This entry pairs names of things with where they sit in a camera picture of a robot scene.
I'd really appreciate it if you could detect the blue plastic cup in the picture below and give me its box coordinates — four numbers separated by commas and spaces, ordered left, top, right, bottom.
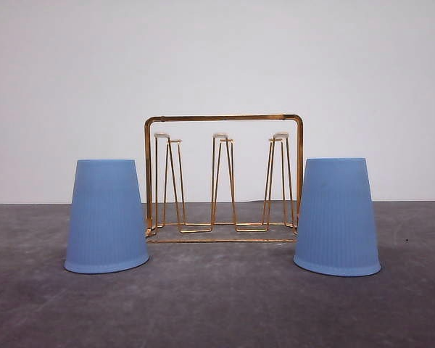
293, 157, 381, 277
65, 159, 149, 273

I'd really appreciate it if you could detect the gold wire cup rack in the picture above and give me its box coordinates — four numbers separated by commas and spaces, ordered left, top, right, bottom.
145, 113, 305, 243

